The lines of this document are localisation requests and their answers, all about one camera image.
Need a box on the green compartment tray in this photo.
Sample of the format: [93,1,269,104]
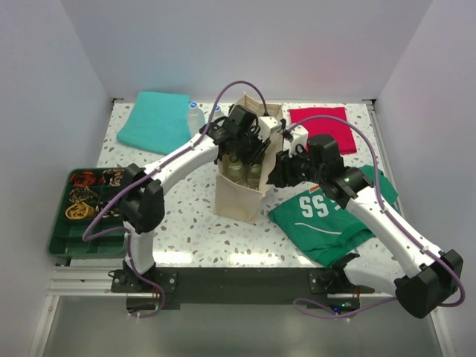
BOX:
[48,167,126,260]

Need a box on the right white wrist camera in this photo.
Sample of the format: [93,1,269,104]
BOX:
[283,125,309,156]

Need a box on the yellow rubber band pile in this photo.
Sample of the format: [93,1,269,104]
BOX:
[65,202,95,220]

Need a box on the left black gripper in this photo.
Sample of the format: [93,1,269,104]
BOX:
[235,126,271,167]

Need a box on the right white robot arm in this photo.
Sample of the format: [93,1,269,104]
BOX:
[268,132,466,318]

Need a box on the clear water bottle blue cap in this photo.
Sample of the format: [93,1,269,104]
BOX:
[187,102,205,138]

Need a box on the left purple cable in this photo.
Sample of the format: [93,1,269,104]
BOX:
[82,79,269,319]

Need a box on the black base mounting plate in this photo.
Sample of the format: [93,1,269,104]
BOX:
[108,267,373,313]

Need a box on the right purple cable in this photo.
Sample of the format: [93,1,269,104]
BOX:
[283,114,466,318]

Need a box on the beige canvas bag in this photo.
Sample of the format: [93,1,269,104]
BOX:
[215,133,282,224]

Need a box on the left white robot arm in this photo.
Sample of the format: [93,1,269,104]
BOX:
[118,104,280,292]

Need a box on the tan rubber band pile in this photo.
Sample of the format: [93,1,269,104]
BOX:
[68,187,98,203]

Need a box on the red folded cloth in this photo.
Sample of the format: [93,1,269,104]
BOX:
[290,106,357,155]

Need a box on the purple cable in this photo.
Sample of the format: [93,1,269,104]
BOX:
[283,114,466,318]
[82,79,269,319]

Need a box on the orange rubber band pile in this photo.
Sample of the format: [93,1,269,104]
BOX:
[70,170,100,187]

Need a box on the teal folded towel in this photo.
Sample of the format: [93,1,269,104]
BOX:
[117,91,190,155]

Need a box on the green glass bottle right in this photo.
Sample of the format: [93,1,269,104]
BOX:
[246,164,262,190]

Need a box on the green jersey shirt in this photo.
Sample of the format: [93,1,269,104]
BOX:
[268,164,399,269]

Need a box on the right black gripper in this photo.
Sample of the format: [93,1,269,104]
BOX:
[268,144,324,189]

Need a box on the brown rubber band pile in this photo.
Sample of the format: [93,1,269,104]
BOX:
[100,168,124,187]

